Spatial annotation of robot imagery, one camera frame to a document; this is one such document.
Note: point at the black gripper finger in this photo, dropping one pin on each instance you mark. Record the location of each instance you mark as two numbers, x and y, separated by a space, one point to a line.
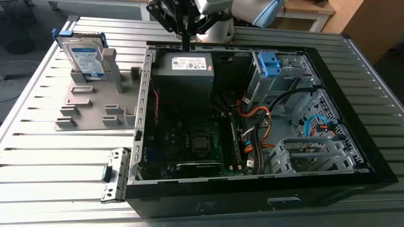
164 21
205 27

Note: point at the hard disk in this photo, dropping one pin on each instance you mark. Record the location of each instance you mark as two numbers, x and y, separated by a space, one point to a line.
85 59

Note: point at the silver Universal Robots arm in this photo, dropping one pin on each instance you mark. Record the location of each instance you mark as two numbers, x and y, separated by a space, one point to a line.
220 30

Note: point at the grey metal disk bay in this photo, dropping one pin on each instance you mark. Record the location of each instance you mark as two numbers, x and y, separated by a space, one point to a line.
315 154

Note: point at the grey power supply unit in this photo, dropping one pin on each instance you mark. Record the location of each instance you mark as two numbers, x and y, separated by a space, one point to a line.
183 82

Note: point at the grey metal drive cage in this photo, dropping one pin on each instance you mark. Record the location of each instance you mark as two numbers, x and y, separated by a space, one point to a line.
284 82

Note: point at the grey parts rack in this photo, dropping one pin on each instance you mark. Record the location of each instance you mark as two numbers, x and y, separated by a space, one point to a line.
95 113

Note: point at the black office chair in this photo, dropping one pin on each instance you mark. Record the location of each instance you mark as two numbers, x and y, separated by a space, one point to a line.
19 42

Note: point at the dark green motherboard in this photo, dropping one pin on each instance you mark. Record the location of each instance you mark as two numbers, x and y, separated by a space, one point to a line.
169 137

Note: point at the black RAM slot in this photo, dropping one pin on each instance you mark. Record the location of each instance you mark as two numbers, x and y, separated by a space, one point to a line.
227 142

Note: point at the CPU socket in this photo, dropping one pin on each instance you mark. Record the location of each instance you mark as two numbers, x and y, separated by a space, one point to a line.
200 143

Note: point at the brown wooden cabinet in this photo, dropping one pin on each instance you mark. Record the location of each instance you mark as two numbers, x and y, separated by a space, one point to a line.
379 28

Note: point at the black graphics card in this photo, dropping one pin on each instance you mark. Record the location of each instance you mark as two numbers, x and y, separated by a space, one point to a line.
199 168

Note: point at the black open PC case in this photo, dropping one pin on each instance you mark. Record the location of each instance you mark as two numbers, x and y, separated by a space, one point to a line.
220 198

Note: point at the wooden desk white frame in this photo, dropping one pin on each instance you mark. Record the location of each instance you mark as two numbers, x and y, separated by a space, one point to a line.
315 10

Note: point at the grey metal side bracket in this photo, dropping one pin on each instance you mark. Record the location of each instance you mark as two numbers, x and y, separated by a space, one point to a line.
117 170

